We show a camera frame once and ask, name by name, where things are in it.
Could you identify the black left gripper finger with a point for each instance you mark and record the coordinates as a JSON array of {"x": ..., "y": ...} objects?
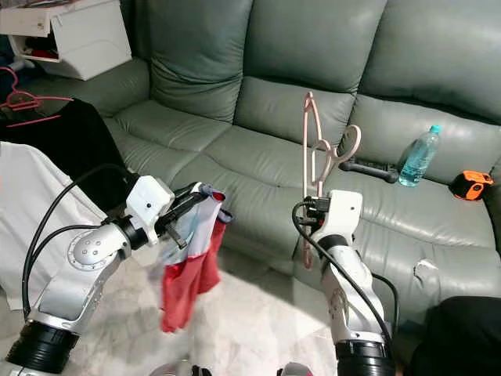
[
  {"x": 200, "y": 200},
  {"x": 192, "y": 190}
]

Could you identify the white red navy-trimmed jersey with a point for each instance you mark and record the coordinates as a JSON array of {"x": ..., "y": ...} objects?
[{"x": 188, "y": 290}]

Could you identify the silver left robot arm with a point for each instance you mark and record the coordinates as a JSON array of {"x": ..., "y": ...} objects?
[{"x": 86, "y": 258}]

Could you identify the clear teal water bottle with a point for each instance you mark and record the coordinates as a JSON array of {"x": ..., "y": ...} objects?
[{"x": 416, "y": 160}]

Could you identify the black garment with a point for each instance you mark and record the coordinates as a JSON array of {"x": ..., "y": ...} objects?
[{"x": 78, "y": 149}]

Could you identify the silver robot left leg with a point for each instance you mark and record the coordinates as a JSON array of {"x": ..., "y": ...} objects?
[{"x": 172, "y": 370}]

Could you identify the silver robot leg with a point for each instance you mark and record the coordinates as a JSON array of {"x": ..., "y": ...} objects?
[
  {"x": 295, "y": 370},
  {"x": 172, "y": 370}
]

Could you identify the silver robot right leg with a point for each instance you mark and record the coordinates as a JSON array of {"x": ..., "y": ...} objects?
[{"x": 295, "y": 370}]

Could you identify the orange black tape measure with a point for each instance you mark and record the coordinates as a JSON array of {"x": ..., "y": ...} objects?
[{"x": 472, "y": 185}]

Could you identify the grey-green leather sofa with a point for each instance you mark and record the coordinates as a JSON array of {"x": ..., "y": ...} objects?
[{"x": 297, "y": 47}]

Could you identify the white storage box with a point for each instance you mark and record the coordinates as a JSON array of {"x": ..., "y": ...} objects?
[{"x": 94, "y": 39}]

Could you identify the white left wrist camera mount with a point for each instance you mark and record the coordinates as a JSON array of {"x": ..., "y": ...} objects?
[{"x": 150, "y": 205}]

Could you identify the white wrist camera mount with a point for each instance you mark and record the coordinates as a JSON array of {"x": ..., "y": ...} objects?
[
  {"x": 150, "y": 205},
  {"x": 343, "y": 210}
]

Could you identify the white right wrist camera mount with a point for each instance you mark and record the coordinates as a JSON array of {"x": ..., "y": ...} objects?
[{"x": 343, "y": 210}]

